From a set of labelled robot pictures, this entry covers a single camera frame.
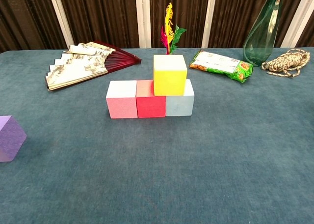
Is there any red foam cube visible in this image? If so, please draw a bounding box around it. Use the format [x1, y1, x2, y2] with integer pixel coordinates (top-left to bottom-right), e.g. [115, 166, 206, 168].
[135, 79, 167, 118]

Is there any yellow foam cube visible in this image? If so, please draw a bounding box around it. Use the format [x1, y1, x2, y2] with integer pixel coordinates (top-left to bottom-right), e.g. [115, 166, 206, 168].
[153, 55, 188, 97]

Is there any pink foam cube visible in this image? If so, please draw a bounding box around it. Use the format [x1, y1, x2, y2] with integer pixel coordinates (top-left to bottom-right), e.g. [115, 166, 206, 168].
[105, 80, 138, 119]

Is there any purple foam cube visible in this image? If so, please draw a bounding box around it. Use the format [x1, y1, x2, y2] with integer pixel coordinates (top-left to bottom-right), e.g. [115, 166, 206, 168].
[0, 115, 27, 163]

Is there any light blue foam cube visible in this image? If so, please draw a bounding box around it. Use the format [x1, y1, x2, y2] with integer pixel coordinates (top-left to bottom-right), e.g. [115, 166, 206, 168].
[165, 79, 195, 117]

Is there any teal felt table mat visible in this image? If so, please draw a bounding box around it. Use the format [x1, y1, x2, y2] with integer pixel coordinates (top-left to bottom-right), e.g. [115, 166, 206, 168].
[0, 47, 314, 224]

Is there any green white snack bag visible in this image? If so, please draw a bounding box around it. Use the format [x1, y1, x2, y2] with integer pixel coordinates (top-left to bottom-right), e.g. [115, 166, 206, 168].
[189, 50, 254, 84]

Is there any colourful feather shuttlecock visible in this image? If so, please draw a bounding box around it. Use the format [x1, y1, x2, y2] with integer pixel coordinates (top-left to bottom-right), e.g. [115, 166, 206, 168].
[160, 2, 187, 56]

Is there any painted paper folding fan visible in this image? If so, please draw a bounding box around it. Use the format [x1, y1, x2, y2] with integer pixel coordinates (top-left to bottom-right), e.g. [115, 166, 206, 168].
[45, 41, 142, 91]

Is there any dark brown curtain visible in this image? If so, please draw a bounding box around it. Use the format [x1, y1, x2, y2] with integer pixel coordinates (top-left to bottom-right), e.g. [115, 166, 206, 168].
[0, 0, 314, 54]

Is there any green plastic spray bottle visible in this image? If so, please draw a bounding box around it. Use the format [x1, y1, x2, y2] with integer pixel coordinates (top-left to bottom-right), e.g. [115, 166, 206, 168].
[242, 0, 283, 67]

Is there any white partition frame post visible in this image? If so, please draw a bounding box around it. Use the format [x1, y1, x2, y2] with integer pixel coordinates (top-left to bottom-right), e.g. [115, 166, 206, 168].
[287, 0, 314, 48]
[201, 0, 218, 49]
[47, 0, 75, 49]
[134, 0, 152, 49]

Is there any beige braided rope bundle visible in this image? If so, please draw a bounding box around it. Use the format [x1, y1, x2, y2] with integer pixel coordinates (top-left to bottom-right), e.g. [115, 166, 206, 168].
[261, 48, 311, 78]

